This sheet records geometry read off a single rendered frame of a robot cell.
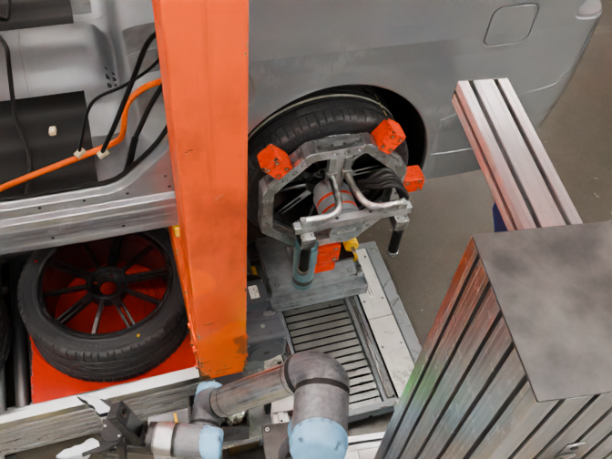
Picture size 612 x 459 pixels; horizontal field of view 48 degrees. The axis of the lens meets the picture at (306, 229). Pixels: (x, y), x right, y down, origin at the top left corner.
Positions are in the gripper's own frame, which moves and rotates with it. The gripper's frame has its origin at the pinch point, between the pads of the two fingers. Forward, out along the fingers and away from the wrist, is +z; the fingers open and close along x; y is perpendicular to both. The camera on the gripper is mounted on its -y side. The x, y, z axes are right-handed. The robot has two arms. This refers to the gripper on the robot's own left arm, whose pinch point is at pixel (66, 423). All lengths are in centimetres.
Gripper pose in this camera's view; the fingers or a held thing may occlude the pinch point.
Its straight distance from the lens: 169.2
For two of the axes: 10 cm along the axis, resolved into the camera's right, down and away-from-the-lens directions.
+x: 0.7, -6.9, 7.2
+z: -9.9, -1.1, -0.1
